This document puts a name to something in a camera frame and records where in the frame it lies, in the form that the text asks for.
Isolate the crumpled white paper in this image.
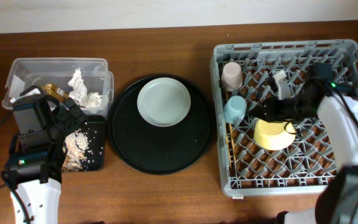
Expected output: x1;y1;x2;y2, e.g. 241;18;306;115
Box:
68;68;88;106

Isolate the clear plastic waste bin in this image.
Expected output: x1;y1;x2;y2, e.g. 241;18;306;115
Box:
2;57;114;117

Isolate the yellow bowl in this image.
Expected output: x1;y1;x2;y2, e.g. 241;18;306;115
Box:
254;119;296;151

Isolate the blue cup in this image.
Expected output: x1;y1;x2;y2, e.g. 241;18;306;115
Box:
224;95;247;124

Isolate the pink cup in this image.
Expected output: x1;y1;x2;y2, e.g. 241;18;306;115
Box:
221;62;242;91

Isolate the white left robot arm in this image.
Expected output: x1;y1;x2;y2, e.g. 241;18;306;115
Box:
1;86;86;223

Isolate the food scraps pile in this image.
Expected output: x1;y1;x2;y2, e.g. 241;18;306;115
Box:
60;121;101;171

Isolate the round black tray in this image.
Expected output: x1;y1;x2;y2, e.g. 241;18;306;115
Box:
107;75;215;175

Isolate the grey plate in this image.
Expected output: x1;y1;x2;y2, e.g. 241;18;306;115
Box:
137;77;191;127

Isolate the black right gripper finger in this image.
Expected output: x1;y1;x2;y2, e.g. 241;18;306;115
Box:
265;77;278;96
249;105;272;122

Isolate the rectangular black tray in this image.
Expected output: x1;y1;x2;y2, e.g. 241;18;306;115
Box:
59;114;108;172

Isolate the wooden chopstick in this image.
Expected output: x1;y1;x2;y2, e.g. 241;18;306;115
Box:
224;91;230;151
228;124;236;167

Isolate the grey dishwasher rack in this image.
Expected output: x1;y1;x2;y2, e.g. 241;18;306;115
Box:
209;39;358;198

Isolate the white tissue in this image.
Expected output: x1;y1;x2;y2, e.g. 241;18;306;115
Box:
84;92;103;108

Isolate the gold snack wrapper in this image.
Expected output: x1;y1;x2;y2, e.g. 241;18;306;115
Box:
42;83;69;102

